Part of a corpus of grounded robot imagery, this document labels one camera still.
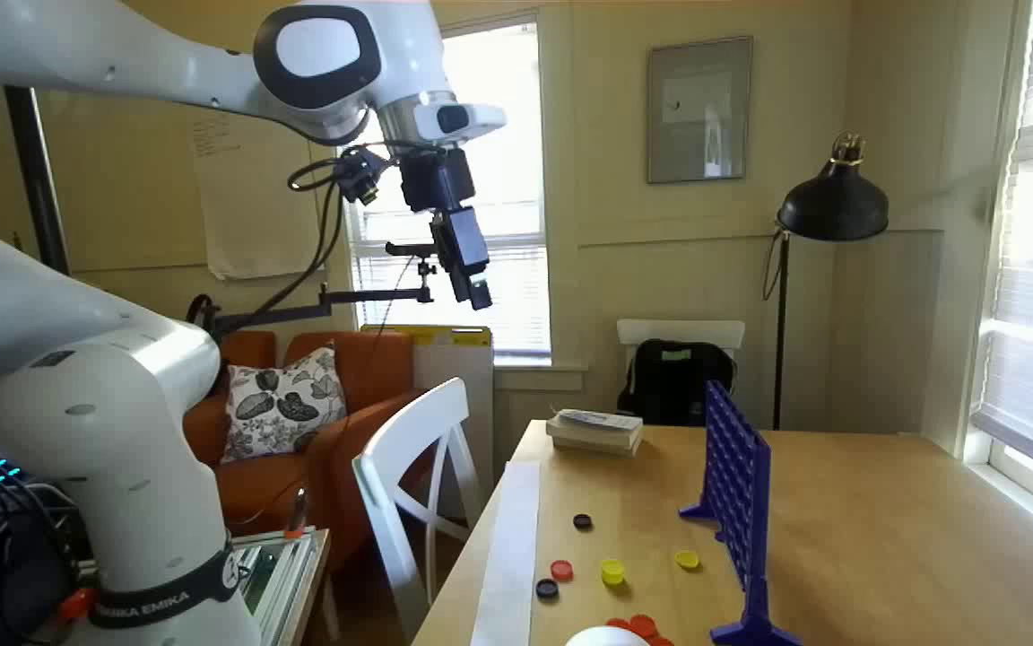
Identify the white wooden chair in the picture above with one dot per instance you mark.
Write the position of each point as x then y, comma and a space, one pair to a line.
414, 459

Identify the white cup with coloured dots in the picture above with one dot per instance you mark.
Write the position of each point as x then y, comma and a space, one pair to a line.
606, 636

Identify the orange armchair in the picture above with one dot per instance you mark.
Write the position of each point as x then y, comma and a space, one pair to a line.
362, 380

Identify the black backpack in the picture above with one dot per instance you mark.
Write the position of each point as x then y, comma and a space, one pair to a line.
676, 380

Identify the yellow plastic disc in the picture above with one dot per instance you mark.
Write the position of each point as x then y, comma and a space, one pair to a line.
616, 581
616, 568
691, 561

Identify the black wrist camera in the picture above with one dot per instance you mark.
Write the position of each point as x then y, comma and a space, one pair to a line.
362, 172

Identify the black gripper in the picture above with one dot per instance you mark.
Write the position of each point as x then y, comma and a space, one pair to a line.
460, 246

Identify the black vertical pole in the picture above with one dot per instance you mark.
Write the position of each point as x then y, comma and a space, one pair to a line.
38, 182

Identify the white patterned pillow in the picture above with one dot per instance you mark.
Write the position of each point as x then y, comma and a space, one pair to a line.
286, 398

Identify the black floor lamp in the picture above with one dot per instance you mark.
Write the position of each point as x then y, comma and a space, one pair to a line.
833, 201

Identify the black plastic disc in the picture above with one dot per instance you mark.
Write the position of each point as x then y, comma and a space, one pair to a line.
546, 590
584, 520

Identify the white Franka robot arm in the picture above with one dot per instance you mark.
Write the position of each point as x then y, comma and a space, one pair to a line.
87, 478

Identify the white flat box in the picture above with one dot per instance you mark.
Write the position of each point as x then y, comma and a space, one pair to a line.
593, 431

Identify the blue connect four grid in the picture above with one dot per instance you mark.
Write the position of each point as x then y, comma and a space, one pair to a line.
736, 505

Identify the grey framed wall picture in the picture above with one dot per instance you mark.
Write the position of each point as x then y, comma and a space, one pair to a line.
697, 109

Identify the black camera boom stand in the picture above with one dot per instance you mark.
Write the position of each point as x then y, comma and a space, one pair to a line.
303, 312

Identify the red plastic disc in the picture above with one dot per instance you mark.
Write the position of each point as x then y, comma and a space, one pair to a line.
661, 639
624, 626
646, 626
563, 572

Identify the side table with books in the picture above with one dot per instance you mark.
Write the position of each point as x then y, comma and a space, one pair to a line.
286, 579

